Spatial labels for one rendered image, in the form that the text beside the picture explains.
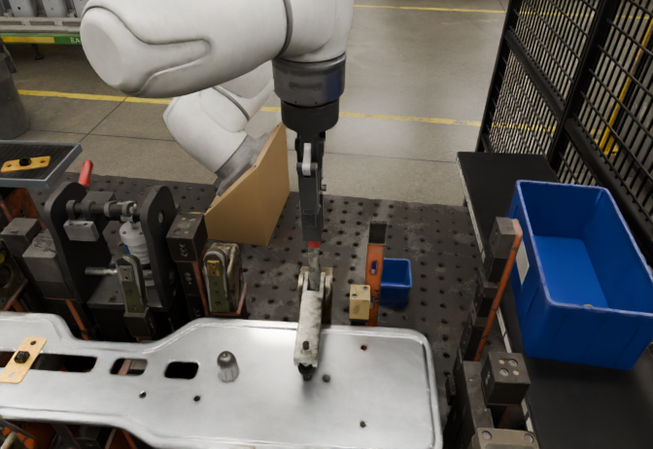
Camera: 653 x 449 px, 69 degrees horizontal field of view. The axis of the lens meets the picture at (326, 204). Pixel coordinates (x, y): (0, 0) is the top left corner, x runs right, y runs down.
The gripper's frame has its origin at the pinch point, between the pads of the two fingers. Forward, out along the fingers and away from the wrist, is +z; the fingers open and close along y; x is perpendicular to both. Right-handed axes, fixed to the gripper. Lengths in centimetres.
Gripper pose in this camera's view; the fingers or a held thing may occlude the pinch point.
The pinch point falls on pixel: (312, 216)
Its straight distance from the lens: 72.4
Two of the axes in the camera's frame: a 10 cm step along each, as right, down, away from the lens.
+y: -0.7, 6.2, -7.8
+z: 0.0, 7.8, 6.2
